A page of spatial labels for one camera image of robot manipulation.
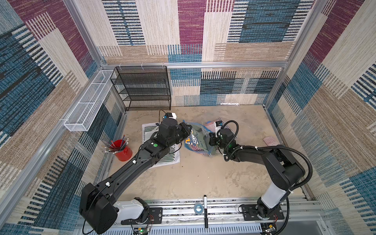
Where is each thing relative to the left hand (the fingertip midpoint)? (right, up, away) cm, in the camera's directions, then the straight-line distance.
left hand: (194, 126), depth 74 cm
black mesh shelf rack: (-36, +26, +35) cm, 57 cm away
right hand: (+12, -6, +22) cm, 26 cm away
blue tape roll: (+2, -43, +3) cm, 43 cm away
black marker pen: (+6, -44, -1) cm, 45 cm away
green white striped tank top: (-13, -18, +19) cm, 29 cm away
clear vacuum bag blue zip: (+12, -15, +15) cm, 25 cm away
